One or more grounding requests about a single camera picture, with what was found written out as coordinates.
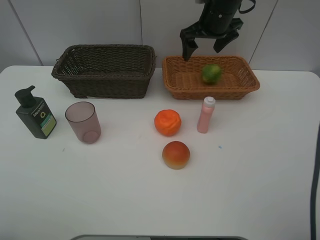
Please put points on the dark green pump bottle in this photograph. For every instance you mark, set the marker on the dark green pump bottle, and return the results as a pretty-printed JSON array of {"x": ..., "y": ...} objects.
[{"x": 35, "y": 113}]

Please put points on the pink bottle white cap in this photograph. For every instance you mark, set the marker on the pink bottle white cap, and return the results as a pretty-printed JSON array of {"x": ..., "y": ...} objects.
[{"x": 207, "y": 109}]

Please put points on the translucent purple plastic cup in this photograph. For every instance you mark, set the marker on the translucent purple plastic cup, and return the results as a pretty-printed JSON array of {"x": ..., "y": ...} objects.
[{"x": 83, "y": 120}]

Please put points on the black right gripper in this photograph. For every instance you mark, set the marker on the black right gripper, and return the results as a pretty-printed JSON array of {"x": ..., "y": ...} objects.
[{"x": 216, "y": 21}]

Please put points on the light orange wicker basket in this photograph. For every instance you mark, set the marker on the light orange wicker basket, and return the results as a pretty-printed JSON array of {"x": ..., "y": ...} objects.
[{"x": 183, "y": 79}]

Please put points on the green lime fruit toy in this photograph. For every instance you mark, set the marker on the green lime fruit toy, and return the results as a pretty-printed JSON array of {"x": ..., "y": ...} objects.
[{"x": 211, "y": 74}]

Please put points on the dark brown wicker basket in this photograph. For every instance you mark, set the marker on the dark brown wicker basket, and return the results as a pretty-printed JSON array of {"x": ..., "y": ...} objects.
[{"x": 106, "y": 71}]

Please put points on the red yellow peach toy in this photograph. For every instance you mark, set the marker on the red yellow peach toy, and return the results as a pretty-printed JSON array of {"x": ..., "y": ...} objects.
[{"x": 176, "y": 155}]

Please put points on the orange peeled mandarin toy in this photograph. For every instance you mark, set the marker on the orange peeled mandarin toy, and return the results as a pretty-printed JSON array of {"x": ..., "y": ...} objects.
[{"x": 167, "y": 122}]

